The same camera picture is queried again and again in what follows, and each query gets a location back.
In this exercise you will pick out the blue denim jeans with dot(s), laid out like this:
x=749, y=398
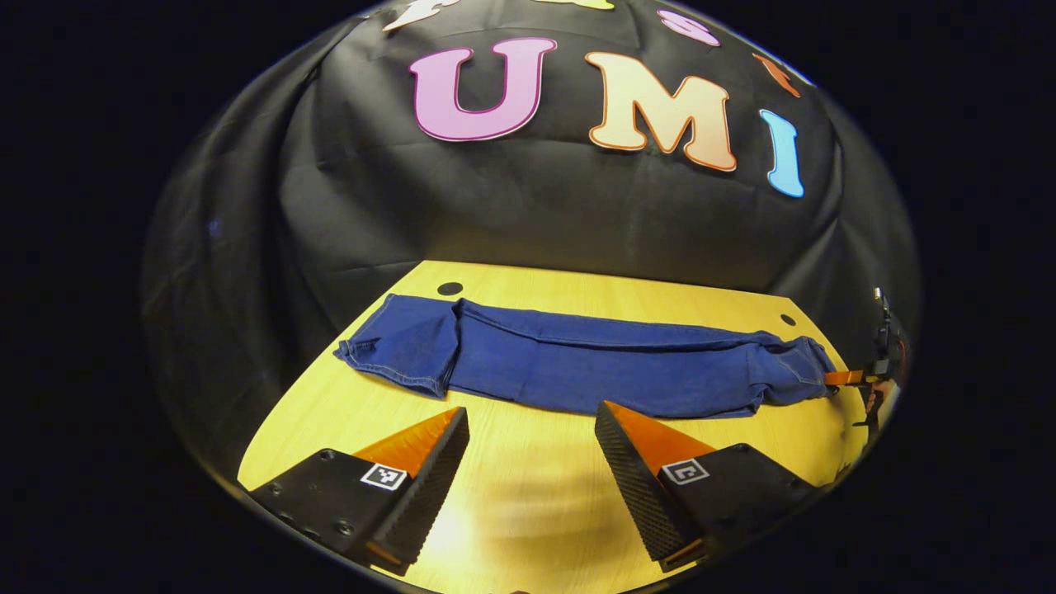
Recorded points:
x=577, y=363

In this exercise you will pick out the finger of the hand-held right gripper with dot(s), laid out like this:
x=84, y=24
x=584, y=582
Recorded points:
x=843, y=378

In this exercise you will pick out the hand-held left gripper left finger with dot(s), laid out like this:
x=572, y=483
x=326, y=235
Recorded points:
x=429, y=495

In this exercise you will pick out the black backdrop cloth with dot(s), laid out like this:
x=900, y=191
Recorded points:
x=495, y=214

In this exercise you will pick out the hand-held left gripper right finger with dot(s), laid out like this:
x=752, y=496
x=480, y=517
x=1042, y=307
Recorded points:
x=639, y=495

